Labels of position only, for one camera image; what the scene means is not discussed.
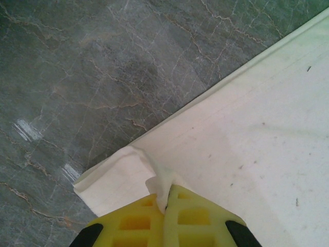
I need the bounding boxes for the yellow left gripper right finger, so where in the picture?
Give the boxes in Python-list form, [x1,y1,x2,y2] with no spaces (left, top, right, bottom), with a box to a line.
[164,183,262,247]

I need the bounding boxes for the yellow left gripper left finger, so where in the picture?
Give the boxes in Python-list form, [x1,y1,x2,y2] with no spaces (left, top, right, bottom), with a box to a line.
[68,193,166,247]

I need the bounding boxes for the plain white t-shirt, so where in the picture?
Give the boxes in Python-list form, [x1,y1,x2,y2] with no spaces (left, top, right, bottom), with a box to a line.
[73,4,329,247]

